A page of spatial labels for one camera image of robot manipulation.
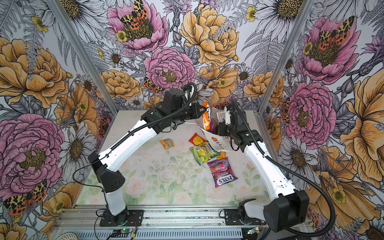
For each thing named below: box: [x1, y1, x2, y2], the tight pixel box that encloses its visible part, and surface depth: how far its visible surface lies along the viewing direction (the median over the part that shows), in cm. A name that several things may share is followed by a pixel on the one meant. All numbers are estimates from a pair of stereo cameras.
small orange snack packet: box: [216, 151, 227, 161], surface depth 98 cm
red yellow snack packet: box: [188, 132, 208, 146], surface depth 104 cm
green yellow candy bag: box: [189, 141, 221, 166], surface depth 97 cm
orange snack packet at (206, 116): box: [202, 102, 211, 128], surface depth 70 cm
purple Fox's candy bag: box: [207, 157, 238, 188], surface depth 88 cm
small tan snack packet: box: [159, 138, 175, 150], surface depth 101 cm
